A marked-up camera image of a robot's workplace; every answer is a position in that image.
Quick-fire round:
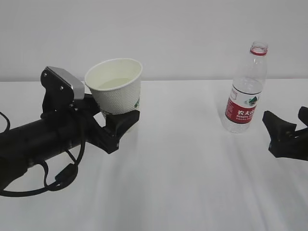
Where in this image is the clear plastic water bottle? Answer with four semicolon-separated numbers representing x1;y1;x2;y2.
222;41;268;133

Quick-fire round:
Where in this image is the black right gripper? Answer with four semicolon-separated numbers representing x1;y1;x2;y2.
262;106;308;161

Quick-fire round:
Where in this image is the white paper cup green logo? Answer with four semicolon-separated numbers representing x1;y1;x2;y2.
85;58;143;118

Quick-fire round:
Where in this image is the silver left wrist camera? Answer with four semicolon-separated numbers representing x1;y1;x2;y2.
40;66;85;113

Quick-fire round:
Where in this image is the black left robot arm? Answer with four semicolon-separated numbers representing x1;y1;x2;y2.
0;94;140;197

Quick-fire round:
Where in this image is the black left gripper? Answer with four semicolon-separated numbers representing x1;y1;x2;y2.
41;94;140;154

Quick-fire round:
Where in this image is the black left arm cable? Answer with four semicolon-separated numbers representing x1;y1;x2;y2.
0;112;86;198

